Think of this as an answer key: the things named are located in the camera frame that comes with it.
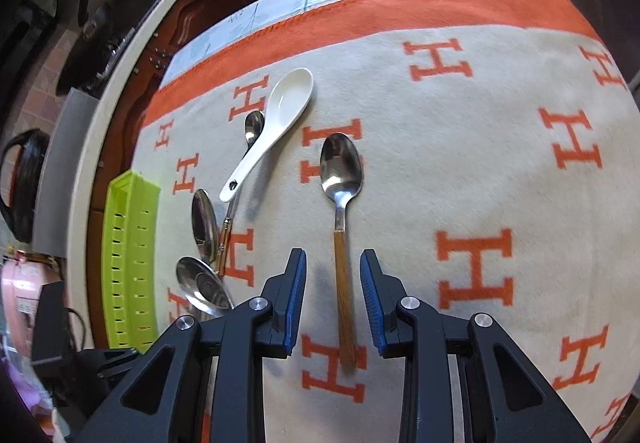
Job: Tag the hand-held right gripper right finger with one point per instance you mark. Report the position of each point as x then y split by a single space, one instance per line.
372 303

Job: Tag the orange and beige printed blanket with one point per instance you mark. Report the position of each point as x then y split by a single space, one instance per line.
450 148

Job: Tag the white ceramic spoon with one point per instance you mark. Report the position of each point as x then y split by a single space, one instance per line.
290 95

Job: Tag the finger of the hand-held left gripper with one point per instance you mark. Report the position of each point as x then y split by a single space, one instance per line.
117 360

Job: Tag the small metal spoon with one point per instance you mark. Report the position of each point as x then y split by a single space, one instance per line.
254 125

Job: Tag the green plastic utensil tray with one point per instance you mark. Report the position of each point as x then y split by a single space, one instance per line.
125 248

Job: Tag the pink appliance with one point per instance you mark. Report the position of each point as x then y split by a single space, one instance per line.
20 303

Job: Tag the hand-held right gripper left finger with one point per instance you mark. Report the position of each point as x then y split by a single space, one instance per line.
298 293

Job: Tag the large metal spoon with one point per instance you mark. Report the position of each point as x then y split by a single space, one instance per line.
202 285
204 223

